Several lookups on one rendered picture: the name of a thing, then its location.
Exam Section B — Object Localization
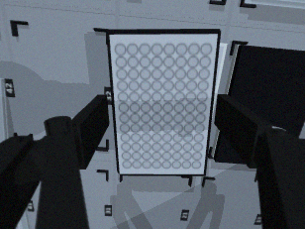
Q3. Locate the grey deck plate with bays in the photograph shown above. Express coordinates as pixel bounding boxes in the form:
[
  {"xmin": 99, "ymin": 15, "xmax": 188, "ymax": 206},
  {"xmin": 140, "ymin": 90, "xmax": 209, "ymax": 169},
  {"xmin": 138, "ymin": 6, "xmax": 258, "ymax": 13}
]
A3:
[{"xmin": 0, "ymin": 0, "xmax": 305, "ymax": 229}]

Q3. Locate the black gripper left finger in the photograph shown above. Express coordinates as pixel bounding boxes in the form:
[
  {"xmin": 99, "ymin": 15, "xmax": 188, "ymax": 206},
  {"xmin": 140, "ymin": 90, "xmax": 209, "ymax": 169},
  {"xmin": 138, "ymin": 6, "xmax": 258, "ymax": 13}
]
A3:
[{"xmin": 0, "ymin": 95, "xmax": 110, "ymax": 229}]

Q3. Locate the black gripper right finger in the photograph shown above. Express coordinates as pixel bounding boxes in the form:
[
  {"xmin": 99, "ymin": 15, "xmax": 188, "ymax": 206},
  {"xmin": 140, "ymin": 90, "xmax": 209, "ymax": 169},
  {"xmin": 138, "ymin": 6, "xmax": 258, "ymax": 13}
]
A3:
[{"xmin": 214, "ymin": 94, "xmax": 305, "ymax": 229}]

